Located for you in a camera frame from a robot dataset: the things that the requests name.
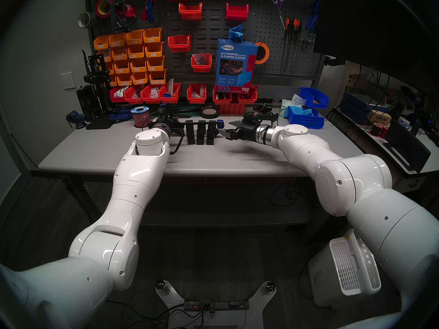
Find orange black screwdriver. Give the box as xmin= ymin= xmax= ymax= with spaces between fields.
xmin=281 ymin=18 xmax=292 ymax=74
xmin=294 ymin=19 xmax=304 ymax=72
xmin=288 ymin=19 xmax=299 ymax=73

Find orange tape roll on pegboard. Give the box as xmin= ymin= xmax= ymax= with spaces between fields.
xmin=254 ymin=42 xmax=270 ymax=65

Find blue crate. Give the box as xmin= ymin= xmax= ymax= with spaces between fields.
xmin=341 ymin=92 xmax=390 ymax=125

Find black power strip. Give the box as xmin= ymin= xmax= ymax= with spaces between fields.
xmin=184 ymin=299 xmax=250 ymax=312

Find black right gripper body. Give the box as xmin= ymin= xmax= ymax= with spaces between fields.
xmin=233 ymin=122 xmax=262 ymax=143

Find dark grey pegboard panel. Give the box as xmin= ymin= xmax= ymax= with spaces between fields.
xmin=86 ymin=0 xmax=324 ymax=80

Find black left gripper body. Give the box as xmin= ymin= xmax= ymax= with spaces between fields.
xmin=166 ymin=119 xmax=187 ymax=135

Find blue plastic storage bin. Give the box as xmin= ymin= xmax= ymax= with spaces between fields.
xmin=300 ymin=87 xmax=330 ymax=110
xmin=287 ymin=106 xmax=325 ymax=130

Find blue bar clamp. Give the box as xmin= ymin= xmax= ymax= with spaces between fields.
xmin=164 ymin=104 xmax=225 ymax=137

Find green cutting mat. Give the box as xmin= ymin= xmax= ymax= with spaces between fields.
xmin=150 ymin=104 xmax=202 ymax=117

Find blue black quick clamp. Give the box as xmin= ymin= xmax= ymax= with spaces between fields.
xmin=108 ymin=108 xmax=133 ymax=122

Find dark green C-clamp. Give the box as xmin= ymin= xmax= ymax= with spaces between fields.
xmin=110 ymin=0 xmax=138 ymax=33

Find black monitor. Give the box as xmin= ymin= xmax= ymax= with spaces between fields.
xmin=313 ymin=0 xmax=439 ymax=96

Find black laptop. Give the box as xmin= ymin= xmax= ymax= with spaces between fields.
xmin=383 ymin=121 xmax=431 ymax=173

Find blue bench vise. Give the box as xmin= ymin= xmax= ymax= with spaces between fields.
xmin=66 ymin=110 xmax=89 ymax=130

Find red tape roll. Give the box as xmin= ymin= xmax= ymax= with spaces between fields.
xmin=95 ymin=0 xmax=114 ymax=18

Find blue handled pliers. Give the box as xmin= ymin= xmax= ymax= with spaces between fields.
xmin=305 ymin=1 xmax=320 ymax=32

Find grey duct tape roll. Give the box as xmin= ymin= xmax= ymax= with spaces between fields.
xmin=78 ymin=12 xmax=100 ymax=28

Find white air purifier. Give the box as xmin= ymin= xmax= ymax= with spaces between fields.
xmin=308 ymin=229 xmax=382 ymax=310

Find cardboard box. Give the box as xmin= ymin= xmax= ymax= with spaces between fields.
xmin=367 ymin=110 xmax=392 ymax=124

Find white side desk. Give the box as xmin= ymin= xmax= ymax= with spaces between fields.
xmin=329 ymin=106 xmax=439 ymax=229

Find blue cleaning cloths box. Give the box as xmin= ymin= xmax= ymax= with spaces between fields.
xmin=214 ymin=38 xmax=258 ymax=93

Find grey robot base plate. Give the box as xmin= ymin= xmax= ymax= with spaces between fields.
xmin=155 ymin=280 xmax=277 ymax=329

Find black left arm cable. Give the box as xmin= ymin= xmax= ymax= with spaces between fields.
xmin=169 ymin=131 xmax=186 ymax=155

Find black metal stand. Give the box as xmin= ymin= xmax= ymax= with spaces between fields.
xmin=82 ymin=49 xmax=115 ymax=130

